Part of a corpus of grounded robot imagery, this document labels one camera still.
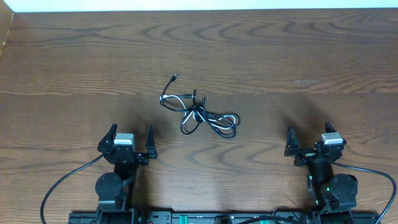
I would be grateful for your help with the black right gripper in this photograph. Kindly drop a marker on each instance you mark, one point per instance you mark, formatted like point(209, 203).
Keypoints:
point(292, 145)

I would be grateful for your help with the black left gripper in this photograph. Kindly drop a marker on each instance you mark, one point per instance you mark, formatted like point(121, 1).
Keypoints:
point(152, 152)

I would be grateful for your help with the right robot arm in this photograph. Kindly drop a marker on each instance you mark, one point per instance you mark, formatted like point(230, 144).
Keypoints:
point(333, 193)

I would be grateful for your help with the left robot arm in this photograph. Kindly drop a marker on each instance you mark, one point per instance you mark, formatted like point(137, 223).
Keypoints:
point(114, 189)

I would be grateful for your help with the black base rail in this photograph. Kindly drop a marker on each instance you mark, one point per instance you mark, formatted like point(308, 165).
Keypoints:
point(167, 217)

